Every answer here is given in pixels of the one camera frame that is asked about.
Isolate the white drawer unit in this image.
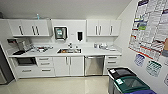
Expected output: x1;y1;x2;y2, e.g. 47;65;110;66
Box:
104;55;122;76
35;56;54;78

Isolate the stack of white dishes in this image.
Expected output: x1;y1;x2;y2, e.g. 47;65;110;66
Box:
99;43;109;51

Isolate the steel kitchen sink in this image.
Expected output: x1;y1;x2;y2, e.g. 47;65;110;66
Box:
56;48;82;55

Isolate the stainless steel dishwasher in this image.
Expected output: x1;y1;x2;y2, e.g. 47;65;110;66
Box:
84;55;106;77

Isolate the black wall soap dispenser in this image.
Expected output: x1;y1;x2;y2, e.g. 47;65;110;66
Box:
76;31;84;42

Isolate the black built-in microwave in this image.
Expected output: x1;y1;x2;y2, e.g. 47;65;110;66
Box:
14;56;38;67

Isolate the white upper cabinet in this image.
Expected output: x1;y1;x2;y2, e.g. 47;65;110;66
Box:
85;18;122;38
7;18;54;38

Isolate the chrome faucet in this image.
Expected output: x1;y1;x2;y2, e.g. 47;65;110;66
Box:
67;42;74;50

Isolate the hanging wall calendar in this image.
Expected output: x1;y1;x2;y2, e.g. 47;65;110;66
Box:
145;59;163;78
133;53;147;68

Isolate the dish soap bottle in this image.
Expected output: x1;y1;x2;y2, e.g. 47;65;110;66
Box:
93;42;98;49

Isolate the grey bin black lid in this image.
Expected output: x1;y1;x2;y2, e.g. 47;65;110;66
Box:
107;67;137;94

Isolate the steel paper towel dispenser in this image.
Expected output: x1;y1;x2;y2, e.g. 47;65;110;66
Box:
53;26;69;42

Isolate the black coffee machine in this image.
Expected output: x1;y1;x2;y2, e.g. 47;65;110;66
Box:
7;38;33;55

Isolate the white folded towel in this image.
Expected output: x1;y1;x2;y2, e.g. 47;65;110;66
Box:
108;46;119;52

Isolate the blue bottle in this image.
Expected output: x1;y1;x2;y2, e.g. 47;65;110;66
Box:
35;13;41;20

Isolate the white sink base cabinet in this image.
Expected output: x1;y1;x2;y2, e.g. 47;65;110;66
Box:
53;55;85;77

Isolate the large wall poster board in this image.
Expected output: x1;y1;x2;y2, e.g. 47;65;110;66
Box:
128;0;168;63

